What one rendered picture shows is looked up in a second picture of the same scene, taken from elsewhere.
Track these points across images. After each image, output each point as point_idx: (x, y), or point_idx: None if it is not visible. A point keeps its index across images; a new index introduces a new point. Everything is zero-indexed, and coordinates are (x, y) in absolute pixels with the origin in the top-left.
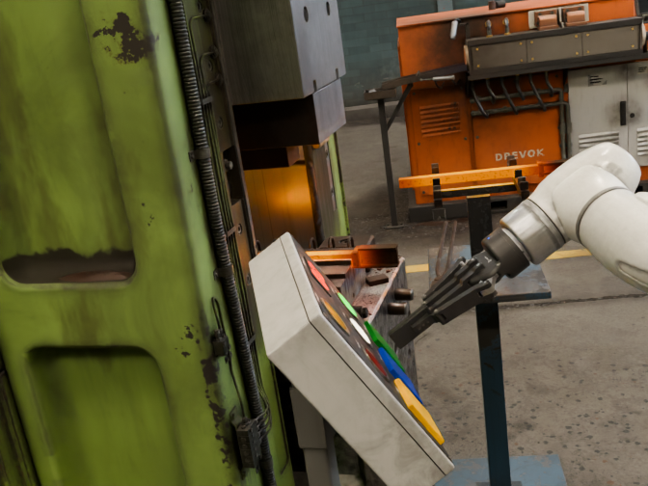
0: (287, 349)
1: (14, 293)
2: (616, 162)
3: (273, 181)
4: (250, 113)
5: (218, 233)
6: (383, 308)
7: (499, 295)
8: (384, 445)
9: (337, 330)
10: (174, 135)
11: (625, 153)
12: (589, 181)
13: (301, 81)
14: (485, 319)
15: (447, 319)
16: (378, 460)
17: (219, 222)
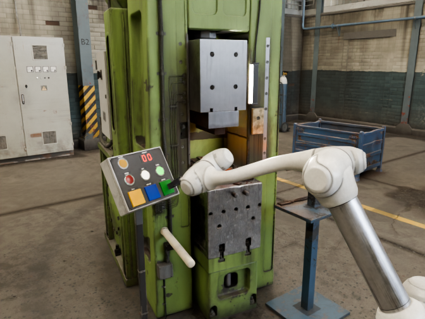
0: (102, 164)
1: (135, 144)
2: (216, 154)
3: (240, 142)
4: (199, 114)
5: (163, 143)
6: (226, 191)
7: (295, 213)
8: (116, 197)
9: (112, 164)
10: (152, 112)
11: (221, 152)
12: (205, 157)
13: (200, 107)
14: (308, 226)
15: (174, 184)
16: (116, 200)
17: (163, 140)
